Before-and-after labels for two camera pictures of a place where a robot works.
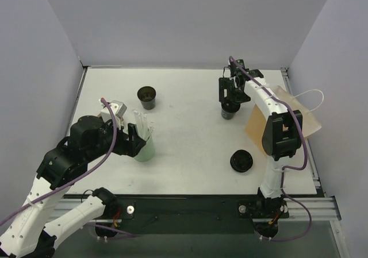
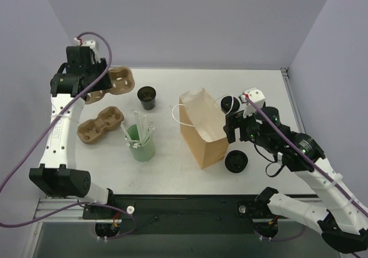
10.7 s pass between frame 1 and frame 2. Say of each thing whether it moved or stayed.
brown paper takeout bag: moved
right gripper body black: moved
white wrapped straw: stayed
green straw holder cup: stayed
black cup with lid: stayed
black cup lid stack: moved
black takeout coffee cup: stayed
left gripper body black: moved
